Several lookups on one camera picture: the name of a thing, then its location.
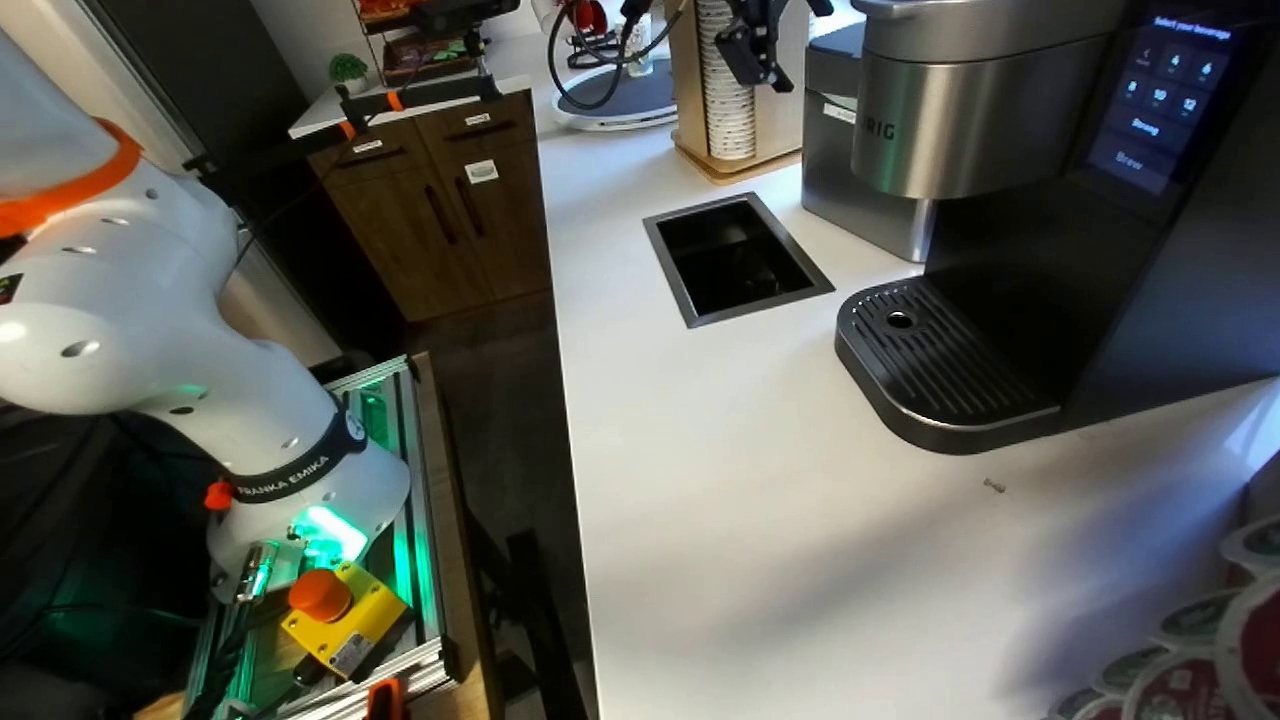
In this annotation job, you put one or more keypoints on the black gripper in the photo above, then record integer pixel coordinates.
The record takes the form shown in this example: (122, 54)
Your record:
(748, 40)

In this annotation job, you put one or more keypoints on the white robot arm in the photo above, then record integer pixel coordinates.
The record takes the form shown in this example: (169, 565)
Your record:
(113, 304)

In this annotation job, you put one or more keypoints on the right stack of paper cups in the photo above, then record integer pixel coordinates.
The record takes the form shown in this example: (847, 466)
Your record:
(725, 98)

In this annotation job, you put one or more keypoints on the wooden cup dispenser stand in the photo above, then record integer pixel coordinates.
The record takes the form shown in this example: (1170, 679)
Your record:
(779, 114)

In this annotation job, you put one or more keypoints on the round blue tray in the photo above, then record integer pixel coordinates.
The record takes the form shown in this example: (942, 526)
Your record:
(618, 98)

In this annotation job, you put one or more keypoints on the steel-rimmed counter trash chute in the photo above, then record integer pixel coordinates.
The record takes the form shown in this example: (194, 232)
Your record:
(730, 258)

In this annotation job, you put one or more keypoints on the brown wooden cabinet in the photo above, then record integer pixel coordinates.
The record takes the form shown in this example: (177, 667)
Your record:
(444, 204)

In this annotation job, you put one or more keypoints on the black silver coffee machine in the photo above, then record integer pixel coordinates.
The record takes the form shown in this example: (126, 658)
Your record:
(1136, 279)

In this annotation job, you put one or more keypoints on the yellow emergency stop box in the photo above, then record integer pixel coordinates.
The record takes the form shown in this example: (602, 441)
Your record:
(345, 617)

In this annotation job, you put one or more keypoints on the coffee pod carousel rack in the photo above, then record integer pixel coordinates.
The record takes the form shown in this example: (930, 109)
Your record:
(1216, 653)

